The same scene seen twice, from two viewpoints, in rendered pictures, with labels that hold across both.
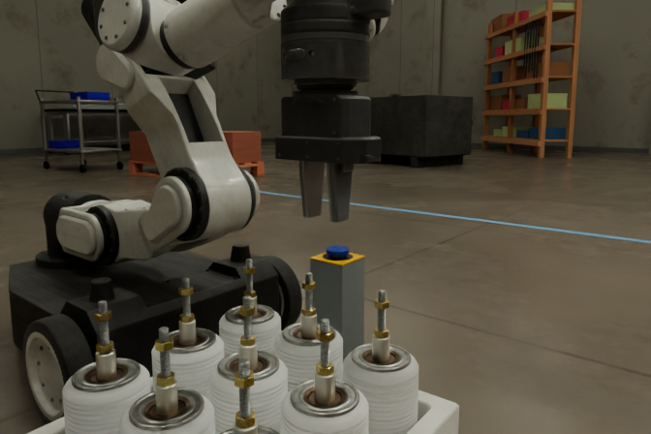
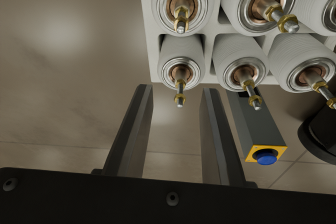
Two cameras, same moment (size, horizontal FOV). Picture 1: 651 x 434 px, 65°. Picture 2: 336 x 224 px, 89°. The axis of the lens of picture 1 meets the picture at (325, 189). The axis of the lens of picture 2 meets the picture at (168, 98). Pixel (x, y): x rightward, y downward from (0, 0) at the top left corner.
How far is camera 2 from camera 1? 47 cm
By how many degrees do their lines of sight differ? 54
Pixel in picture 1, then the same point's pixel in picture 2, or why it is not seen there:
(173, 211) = not seen: outside the picture
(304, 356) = (233, 52)
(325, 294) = (261, 123)
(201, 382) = not seen: outside the picture
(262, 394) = not seen: outside the picture
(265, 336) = (282, 64)
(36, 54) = not seen: outside the picture
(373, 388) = (172, 48)
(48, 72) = not seen: outside the picture
